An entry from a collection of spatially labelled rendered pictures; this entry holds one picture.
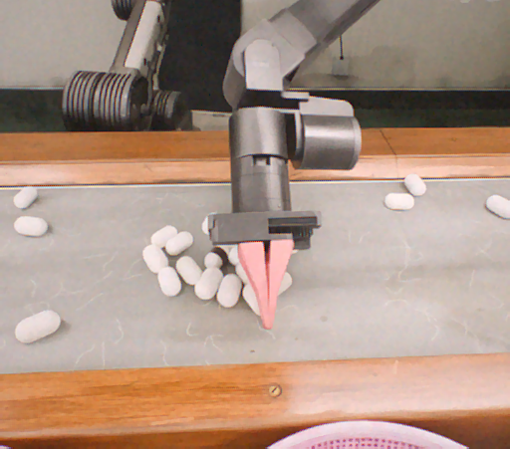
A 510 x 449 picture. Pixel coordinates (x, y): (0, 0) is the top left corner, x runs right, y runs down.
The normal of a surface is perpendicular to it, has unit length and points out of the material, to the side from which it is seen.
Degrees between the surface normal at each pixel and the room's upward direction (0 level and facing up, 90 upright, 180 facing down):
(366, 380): 0
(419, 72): 89
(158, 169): 45
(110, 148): 0
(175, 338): 0
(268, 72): 41
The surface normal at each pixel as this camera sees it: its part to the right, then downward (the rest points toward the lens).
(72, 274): 0.02, -0.82
